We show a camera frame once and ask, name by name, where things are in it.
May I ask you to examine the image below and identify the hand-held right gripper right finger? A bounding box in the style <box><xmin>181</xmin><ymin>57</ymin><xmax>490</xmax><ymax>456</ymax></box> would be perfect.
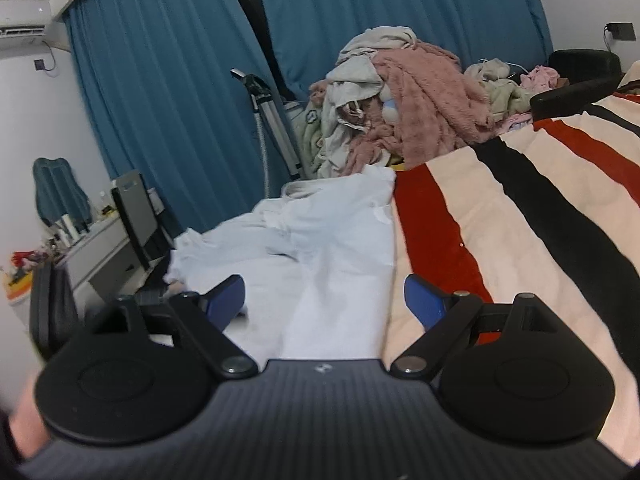
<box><xmin>390</xmin><ymin>274</ymin><xmax>576</xmax><ymax>380</ymax></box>

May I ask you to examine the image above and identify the row of cosmetic bottles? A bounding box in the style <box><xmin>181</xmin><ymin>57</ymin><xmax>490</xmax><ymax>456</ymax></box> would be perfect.
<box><xmin>46</xmin><ymin>191</ymin><xmax>119</xmax><ymax>252</ymax></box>

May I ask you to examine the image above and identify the red black cream striped blanket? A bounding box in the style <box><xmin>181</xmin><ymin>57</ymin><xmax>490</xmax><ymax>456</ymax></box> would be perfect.
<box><xmin>384</xmin><ymin>60</ymin><xmax>640</xmax><ymax>467</ymax></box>

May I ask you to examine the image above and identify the white dressing table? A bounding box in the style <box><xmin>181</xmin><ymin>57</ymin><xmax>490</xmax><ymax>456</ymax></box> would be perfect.
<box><xmin>10</xmin><ymin>215</ymin><xmax>137</xmax><ymax>312</ymax></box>

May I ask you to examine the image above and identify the white t-shirt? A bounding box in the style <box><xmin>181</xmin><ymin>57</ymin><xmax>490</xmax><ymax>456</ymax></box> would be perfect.
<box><xmin>162</xmin><ymin>166</ymin><xmax>398</xmax><ymax>362</ymax></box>

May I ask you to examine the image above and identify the blue white plush toy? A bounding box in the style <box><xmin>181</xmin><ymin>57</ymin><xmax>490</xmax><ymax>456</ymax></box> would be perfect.
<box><xmin>382</xmin><ymin>87</ymin><xmax>402</xmax><ymax>124</ymax></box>

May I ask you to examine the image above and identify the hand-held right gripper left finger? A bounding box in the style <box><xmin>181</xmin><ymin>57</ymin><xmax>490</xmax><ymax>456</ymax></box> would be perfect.
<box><xmin>107</xmin><ymin>275</ymin><xmax>258</xmax><ymax>380</ymax></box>

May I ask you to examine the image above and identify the pink fluffy blanket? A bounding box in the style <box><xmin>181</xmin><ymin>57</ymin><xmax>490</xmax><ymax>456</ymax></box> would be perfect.
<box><xmin>309</xmin><ymin>41</ymin><xmax>497</xmax><ymax>177</ymax></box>

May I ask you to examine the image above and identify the black chair with grey back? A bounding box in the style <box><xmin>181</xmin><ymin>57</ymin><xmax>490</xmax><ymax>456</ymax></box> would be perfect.
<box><xmin>110</xmin><ymin>170</ymin><xmax>177</xmax><ymax>282</ymax></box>

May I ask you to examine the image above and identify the wavy edged mirror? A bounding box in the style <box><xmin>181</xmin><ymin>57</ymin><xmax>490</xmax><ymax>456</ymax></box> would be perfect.
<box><xmin>32</xmin><ymin>157</ymin><xmax>94</xmax><ymax>229</ymax></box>

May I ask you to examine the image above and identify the beige cloth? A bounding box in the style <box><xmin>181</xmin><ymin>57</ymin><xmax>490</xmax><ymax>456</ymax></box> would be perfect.
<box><xmin>337</xmin><ymin>26</ymin><xmax>419</xmax><ymax>67</ymax></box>

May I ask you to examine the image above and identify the green flower print blanket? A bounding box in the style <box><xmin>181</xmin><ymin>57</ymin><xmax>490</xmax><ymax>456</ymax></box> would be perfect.
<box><xmin>295</xmin><ymin>102</ymin><xmax>327</xmax><ymax>179</ymax></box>

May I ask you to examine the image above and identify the white air conditioner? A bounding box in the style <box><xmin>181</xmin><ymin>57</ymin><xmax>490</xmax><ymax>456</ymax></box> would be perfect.
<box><xmin>0</xmin><ymin>0</ymin><xmax>54</xmax><ymax>39</ymax></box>

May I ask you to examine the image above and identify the small pink cloth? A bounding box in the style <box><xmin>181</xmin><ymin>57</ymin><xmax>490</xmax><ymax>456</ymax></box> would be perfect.
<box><xmin>519</xmin><ymin>65</ymin><xmax>562</xmax><ymax>92</ymax></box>

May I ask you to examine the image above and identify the grey sweatshirt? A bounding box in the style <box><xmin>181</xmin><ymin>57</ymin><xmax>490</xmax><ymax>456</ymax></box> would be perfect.
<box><xmin>320</xmin><ymin>54</ymin><xmax>387</xmax><ymax>179</ymax></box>

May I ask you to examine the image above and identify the person's left forearm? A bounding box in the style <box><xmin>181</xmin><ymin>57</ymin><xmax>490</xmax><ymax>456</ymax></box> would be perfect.
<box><xmin>9</xmin><ymin>385</ymin><xmax>52</xmax><ymax>457</ymax></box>

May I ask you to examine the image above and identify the black padded chair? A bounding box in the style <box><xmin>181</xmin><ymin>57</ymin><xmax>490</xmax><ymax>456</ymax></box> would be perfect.
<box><xmin>529</xmin><ymin>49</ymin><xmax>624</xmax><ymax>122</ymax></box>

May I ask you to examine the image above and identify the pale green cloth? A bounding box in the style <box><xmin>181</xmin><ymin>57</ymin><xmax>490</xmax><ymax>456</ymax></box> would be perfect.
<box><xmin>464</xmin><ymin>58</ymin><xmax>534</xmax><ymax>117</ymax></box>

